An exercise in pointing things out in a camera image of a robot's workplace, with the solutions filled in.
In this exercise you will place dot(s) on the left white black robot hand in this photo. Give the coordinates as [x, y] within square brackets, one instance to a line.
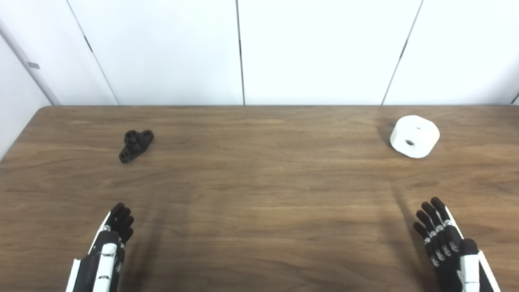
[106, 259]

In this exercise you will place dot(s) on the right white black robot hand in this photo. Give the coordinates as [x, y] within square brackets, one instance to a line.
[454, 259]

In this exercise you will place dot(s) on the black plastic holder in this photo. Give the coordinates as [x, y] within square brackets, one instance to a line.
[134, 146]

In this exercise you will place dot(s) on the round white plastic piece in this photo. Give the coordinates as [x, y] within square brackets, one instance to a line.
[417, 134]

